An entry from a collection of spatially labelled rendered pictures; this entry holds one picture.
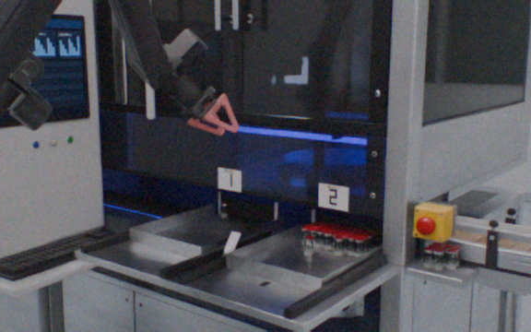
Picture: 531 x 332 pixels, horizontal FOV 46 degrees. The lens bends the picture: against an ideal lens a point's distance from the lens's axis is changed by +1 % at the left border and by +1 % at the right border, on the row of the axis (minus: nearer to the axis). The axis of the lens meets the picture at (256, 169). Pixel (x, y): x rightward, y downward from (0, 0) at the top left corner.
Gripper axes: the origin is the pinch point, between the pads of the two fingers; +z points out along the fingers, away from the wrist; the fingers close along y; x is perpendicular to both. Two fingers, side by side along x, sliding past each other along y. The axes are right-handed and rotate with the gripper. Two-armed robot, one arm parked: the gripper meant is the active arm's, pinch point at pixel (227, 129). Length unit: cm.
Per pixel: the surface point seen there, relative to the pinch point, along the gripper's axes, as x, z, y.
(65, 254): 43, -2, 53
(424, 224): -11.6, 45.5, -10.8
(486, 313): -24, 113, 39
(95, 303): 53, 24, 105
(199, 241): 18.8, 20.1, 33.3
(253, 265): 17.8, 25.4, 5.2
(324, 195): -8.4, 32.8, 13.9
